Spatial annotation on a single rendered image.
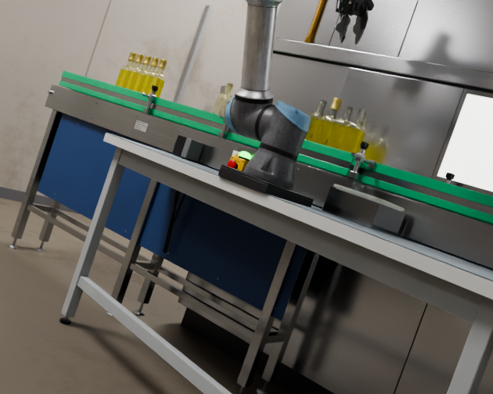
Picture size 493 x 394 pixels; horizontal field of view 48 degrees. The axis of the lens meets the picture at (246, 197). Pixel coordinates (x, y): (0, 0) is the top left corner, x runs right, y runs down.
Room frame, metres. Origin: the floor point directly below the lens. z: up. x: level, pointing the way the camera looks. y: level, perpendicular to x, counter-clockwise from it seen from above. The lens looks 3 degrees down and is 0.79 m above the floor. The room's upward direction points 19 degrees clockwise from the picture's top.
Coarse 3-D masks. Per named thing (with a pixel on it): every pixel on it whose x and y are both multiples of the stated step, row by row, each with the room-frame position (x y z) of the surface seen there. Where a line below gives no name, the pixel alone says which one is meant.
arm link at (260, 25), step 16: (256, 0) 1.55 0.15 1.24; (272, 0) 1.55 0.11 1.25; (256, 16) 1.58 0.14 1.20; (272, 16) 1.59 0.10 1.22; (256, 32) 1.59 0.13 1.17; (272, 32) 1.61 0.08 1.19; (256, 48) 1.61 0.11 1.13; (272, 48) 1.64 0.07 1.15; (256, 64) 1.62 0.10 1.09; (256, 80) 1.64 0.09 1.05; (240, 96) 1.66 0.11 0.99; (256, 96) 1.64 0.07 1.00; (272, 96) 1.68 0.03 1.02; (240, 112) 1.67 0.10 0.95; (256, 112) 1.65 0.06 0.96; (240, 128) 1.69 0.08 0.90
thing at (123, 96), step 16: (64, 80) 2.92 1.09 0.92; (80, 80) 2.84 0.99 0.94; (96, 80) 2.76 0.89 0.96; (96, 96) 2.74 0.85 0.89; (112, 96) 2.68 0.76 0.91; (128, 96) 2.61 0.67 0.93; (144, 96) 2.55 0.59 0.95; (160, 112) 2.47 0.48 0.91; (176, 112) 2.42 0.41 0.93; (192, 112) 2.37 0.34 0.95; (208, 112) 2.32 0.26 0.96; (208, 128) 2.30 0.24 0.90; (256, 144) 2.15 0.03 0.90; (304, 144) 2.03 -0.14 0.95; (320, 144) 2.00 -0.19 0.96; (304, 160) 2.02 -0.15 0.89; (320, 160) 1.98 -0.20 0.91; (336, 160) 1.95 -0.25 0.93; (352, 160) 1.92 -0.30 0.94
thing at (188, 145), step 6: (180, 138) 2.24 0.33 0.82; (186, 138) 2.22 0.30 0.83; (180, 144) 2.24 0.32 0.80; (186, 144) 2.22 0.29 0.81; (192, 144) 2.21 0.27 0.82; (198, 144) 2.24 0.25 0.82; (174, 150) 2.25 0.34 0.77; (180, 150) 2.23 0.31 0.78; (186, 150) 2.21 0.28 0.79; (192, 150) 2.22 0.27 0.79; (198, 150) 2.25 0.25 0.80; (186, 156) 2.21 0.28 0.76; (192, 156) 2.23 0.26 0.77; (198, 156) 2.26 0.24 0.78
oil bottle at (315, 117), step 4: (316, 112) 2.17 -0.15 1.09; (312, 116) 2.16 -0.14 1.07; (316, 116) 2.16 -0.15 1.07; (320, 116) 2.15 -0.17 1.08; (312, 120) 2.16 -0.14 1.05; (316, 120) 2.15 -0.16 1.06; (312, 124) 2.16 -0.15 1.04; (316, 124) 2.15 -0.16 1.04; (308, 128) 2.16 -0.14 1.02; (312, 128) 2.15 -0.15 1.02; (316, 128) 2.15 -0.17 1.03; (308, 132) 2.16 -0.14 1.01; (312, 132) 2.15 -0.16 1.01; (308, 136) 2.16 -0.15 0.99; (312, 136) 2.15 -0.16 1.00; (308, 140) 2.15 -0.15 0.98; (312, 140) 2.15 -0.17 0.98
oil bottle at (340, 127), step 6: (336, 120) 2.11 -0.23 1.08; (342, 120) 2.09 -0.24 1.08; (348, 120) 2.10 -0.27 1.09; (336, 126) 2.10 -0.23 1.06; (342, 126) 2.09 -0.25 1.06; (336, 132) 2.09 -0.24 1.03; (342, 132) 2.08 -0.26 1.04; (330, 138) 2.10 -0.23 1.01; (336, 138) 2.09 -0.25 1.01; (342, 138) 2.08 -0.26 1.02; (330, 144) 2.10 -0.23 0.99; (336, 144) 2.08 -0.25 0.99
